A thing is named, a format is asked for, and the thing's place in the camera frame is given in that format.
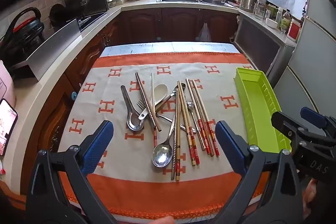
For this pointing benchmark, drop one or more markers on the hanging clear plastic bag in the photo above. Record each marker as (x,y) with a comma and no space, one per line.
(204,33)

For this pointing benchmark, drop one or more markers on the steel splash guard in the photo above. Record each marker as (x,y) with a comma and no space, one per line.
(55,50)

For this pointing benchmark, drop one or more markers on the person's right hand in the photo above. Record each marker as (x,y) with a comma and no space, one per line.
(310,195)

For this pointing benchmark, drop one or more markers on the grey refrigerator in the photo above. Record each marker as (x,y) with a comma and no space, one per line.
(315,56)

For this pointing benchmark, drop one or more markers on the pale chopstick red striped end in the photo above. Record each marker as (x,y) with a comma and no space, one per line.
(152,87)

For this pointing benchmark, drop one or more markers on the steel fork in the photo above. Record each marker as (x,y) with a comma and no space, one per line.
(141,104)

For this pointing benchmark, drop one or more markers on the orange and white printed blanket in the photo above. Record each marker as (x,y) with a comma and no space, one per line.
(118,161)

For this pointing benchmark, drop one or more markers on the bamboo chopstick red black end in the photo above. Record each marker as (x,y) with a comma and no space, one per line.
(178,169)
(173,169)

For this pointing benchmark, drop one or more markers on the black and red pressure cooker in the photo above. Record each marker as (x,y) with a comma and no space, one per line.
(23,35)

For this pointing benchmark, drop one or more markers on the brown wooden chopstick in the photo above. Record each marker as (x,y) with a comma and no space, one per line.
(143,94)

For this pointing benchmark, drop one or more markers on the person's left hand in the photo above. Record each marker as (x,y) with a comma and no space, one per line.
(165,220)

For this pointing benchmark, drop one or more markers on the glass jar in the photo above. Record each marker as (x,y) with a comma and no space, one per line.
(260,10)

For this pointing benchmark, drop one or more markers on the steel chopstick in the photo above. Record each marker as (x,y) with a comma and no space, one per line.
(148,98)

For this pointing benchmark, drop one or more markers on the small steel spoon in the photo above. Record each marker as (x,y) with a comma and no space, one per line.
(189,105)

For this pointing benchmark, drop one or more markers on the large steel spoon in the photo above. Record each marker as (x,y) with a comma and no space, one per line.
(162,155)

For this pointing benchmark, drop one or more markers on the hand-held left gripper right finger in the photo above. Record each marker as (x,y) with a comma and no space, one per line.
(231,148)

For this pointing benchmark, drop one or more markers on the pink appliance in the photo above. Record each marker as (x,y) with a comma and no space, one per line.
(5,85)

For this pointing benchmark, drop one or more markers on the smartphone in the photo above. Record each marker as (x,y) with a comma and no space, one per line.
(8,127)

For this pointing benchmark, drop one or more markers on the white kitchen countertop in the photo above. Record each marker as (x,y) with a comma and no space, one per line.
(39,98)

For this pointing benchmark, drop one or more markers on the black gas stove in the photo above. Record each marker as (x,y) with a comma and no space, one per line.
(89,19)

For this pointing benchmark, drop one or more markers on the light blue table cover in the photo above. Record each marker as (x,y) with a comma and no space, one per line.
(157,47)

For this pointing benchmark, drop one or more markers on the white-capped bottle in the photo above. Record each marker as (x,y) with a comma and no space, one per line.
(279,15)

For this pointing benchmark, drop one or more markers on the white ceramic spoon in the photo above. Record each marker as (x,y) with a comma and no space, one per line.
(160,91)

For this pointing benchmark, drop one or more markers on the short steel soup spoon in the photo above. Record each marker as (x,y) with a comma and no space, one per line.
(135,121)

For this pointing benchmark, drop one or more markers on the green-label bottle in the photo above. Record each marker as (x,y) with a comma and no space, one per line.
(285,22)

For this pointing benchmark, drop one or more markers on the grey cabinet appliance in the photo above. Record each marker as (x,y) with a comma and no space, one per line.
(257,43)

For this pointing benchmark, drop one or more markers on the white bowl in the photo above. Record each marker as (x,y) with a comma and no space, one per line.
(271,23)

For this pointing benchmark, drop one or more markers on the red canister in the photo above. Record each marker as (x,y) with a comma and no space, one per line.
(293,29)

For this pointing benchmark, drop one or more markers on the green plastic utensil tray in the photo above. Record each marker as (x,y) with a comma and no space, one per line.
(257,98)

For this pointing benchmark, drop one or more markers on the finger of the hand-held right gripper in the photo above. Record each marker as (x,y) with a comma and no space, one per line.
(284,124)
(313,117)

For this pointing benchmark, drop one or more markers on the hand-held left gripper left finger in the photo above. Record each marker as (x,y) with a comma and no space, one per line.
(97,148)

